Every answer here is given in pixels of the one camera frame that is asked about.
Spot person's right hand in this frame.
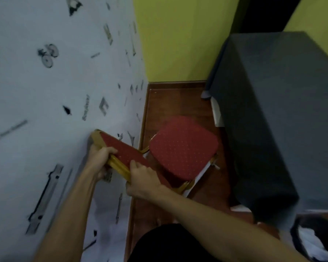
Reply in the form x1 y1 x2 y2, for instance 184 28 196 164
125 160 166 201

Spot person's black shorts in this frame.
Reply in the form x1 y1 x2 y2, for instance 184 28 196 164
127 223 222 262

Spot black bag with white contents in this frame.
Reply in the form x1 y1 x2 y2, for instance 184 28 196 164
290 215 328 262

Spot grey cloth covered table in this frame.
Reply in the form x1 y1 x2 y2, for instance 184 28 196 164
201 31 328 231

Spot person's left forearm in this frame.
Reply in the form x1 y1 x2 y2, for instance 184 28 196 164
33 169 99 262

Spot red chair with gold frame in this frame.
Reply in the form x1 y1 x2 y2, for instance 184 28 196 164
91 116 220 194

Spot person's right forearm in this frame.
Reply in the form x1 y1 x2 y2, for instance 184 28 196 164
154 185 311 262

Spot person's left hand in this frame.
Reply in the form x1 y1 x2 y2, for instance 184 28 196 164
85 146 118 182

